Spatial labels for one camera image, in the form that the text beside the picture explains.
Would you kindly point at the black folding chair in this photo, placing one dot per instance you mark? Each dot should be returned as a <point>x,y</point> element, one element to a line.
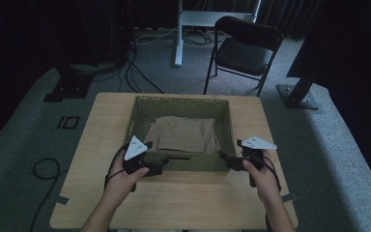
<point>241,54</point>

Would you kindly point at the black column with base plate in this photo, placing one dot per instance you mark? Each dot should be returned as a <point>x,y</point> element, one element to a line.
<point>298,96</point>

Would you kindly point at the black stand with base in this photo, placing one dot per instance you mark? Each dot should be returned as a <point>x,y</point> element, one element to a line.
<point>69,85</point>

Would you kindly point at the dark curtain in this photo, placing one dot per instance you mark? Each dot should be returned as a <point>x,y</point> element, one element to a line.
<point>290,16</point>

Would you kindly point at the person's left hand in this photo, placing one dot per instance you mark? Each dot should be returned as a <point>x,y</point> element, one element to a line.
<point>119,183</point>

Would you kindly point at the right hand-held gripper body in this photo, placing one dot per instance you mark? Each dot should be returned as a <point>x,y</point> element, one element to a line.
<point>257,143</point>

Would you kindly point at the white desk frame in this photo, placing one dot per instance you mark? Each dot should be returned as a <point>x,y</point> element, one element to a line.
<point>178,38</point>

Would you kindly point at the grey tape piece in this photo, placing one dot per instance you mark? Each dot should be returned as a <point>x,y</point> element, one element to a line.
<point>63,200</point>
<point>290,197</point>

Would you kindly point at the green woven basket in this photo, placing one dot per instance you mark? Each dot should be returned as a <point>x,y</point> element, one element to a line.
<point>186,165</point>

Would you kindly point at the khaki cloth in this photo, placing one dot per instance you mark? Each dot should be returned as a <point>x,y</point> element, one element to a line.
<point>182,133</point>

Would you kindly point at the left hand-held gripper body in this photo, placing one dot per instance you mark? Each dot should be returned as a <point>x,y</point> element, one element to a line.
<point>135,150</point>

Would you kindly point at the person's right hand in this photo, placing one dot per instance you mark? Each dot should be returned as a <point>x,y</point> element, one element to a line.
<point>265,183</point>

